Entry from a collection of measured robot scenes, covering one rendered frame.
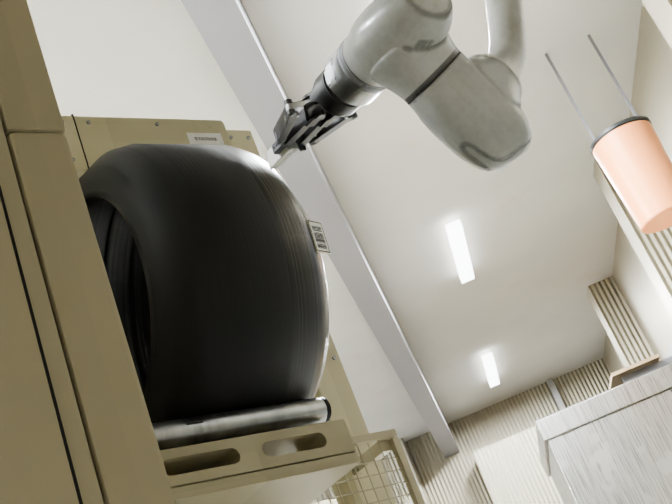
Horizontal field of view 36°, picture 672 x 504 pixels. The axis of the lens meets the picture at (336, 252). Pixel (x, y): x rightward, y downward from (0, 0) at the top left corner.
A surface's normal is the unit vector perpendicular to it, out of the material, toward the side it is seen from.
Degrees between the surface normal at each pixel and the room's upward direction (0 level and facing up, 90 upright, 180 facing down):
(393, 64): 132
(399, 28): 125
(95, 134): 90
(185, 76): 180
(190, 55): 180
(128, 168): 64
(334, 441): 90
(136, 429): 90
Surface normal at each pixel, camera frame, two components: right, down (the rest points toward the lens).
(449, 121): -0.40, 0.54
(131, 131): 0.47, -0.54
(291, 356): 0.58, 0.22
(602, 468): -0.20, -0.37
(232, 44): 0.35, 0.84
